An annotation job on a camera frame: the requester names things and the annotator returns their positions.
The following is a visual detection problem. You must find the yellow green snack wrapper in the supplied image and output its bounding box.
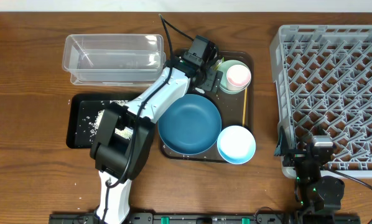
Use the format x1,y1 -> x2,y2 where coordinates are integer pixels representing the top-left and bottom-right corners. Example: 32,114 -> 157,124
213,60 -> 223,70

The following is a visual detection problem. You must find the white tissue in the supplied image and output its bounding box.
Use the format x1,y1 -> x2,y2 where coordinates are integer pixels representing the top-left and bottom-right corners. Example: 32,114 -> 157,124
195,88 -> 205,94

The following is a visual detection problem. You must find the light blue bowl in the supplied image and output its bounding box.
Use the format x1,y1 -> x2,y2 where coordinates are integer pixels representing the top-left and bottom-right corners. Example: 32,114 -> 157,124
216,126 -> 256,165

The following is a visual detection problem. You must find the dark blue plate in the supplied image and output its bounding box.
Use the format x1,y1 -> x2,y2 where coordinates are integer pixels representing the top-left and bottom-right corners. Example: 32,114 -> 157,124
158,94 -> 222,156

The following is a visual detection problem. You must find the wooden chopstick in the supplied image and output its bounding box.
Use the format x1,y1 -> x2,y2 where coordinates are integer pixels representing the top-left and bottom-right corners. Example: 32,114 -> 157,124
242,88 -> 248,126

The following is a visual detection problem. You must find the brown serving tray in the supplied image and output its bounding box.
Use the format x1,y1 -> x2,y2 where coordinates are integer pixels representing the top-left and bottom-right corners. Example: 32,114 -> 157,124
160,50 -> 253,163

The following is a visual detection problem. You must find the green bowl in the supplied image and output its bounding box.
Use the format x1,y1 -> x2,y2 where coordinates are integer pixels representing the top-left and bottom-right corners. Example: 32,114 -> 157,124
217,60 -> 252,95

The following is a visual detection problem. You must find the clear plastic waste bin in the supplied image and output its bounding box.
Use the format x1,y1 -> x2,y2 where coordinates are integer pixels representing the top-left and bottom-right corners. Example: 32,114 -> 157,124
62,34 -> 167,86

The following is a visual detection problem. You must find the pink cup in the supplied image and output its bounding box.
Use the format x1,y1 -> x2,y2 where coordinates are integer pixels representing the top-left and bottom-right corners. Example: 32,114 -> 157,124
226,65 -> 251,91

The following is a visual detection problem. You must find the grey dishwasher rack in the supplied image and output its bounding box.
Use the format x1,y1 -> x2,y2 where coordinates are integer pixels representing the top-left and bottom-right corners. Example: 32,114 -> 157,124
269,25 -> 372,179

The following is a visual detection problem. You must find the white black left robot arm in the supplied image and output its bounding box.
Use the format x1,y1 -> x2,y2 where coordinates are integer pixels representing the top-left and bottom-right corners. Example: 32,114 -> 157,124
90,51 -> 222,223

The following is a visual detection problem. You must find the black food waste tray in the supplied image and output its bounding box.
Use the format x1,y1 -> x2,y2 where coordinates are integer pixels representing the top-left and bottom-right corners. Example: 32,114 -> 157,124
66,92 -> 137,149

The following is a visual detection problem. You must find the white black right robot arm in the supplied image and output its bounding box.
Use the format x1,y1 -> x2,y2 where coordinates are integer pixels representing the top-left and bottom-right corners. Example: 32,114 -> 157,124
274,128 -> 345,223

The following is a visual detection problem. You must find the white rice pile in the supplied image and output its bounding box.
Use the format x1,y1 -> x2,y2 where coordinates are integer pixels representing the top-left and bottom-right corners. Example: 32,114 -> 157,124
88,99 -> 134,141

